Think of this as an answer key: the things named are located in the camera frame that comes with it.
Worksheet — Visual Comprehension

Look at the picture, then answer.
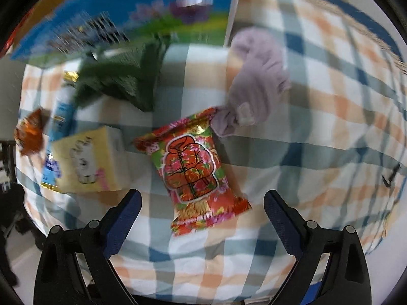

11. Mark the plaid blanket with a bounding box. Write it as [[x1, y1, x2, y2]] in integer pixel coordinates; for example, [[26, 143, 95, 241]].
[[14, 0, 407, 304]]

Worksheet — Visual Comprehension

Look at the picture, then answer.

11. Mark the orange sunflower seed bag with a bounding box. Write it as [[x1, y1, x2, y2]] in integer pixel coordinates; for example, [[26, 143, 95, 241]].
[[14, 108, 43, 156]]

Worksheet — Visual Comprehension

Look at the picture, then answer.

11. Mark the cardboard box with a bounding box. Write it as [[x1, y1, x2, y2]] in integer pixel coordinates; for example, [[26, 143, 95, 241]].
[[10, 0, 239, 68]]

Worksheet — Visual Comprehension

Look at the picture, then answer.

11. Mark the green snack bag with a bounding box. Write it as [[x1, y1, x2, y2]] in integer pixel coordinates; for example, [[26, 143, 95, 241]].
[[73, 35, 171, 112]]

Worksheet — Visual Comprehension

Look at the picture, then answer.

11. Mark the red floral snack packet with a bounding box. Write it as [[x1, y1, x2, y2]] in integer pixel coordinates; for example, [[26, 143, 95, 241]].
[[134, 108, 251, 236]]

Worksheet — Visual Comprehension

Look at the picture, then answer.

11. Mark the blue and white snack bag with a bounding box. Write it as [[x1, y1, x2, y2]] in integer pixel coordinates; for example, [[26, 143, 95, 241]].
[[41, 71, 79, 192]]

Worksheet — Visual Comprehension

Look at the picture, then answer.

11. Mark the yellow tissue pack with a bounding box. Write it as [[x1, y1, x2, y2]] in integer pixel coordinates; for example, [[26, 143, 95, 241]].
[[51, 126, 130, 193]]

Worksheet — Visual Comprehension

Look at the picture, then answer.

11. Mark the purple fleece towel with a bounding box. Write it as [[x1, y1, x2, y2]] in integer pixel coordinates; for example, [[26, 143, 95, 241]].
[[211, 27, 290, 137]]

